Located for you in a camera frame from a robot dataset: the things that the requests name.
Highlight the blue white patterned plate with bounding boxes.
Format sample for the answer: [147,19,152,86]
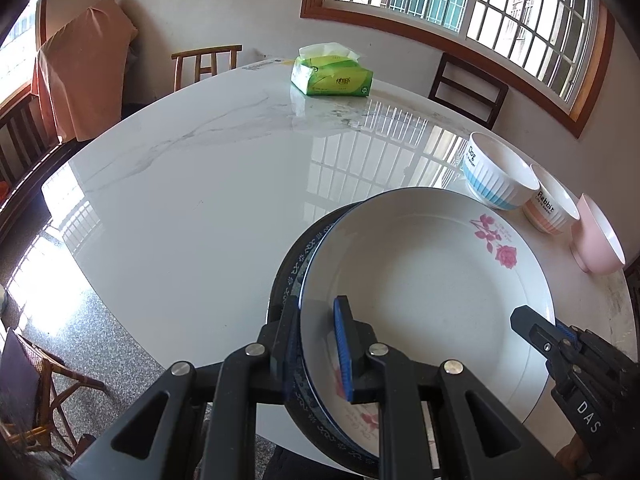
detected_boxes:
[267,204,378,478]

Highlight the white plate pink roses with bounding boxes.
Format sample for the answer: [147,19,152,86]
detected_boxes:
[299,188,554,454]

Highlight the white Rabbit bowl pink base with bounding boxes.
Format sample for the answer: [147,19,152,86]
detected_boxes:
[523,162,580,235]

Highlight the white bowl blue base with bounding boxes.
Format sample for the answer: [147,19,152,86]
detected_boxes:
[462,131,540,210]

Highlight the wooden armchair lower left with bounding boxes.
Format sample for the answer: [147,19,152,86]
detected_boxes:
[1,330,106,465]

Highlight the dark wooden chair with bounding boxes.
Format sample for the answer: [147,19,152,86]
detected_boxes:
[428,53,509,129]

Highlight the green tissue pack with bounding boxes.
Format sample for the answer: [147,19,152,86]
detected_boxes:
[291,42,373,98]

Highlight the dark wooden bench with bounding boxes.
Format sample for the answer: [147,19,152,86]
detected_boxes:
[0,84,81,240]

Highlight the light wooden chair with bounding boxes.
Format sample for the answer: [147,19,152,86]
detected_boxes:
[170,44,243,91]

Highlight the wooden framed window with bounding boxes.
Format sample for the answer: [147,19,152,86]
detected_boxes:
[300,0,615,138]

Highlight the orange cloth covered furniture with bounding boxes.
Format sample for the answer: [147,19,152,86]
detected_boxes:
[32,0,138,144]

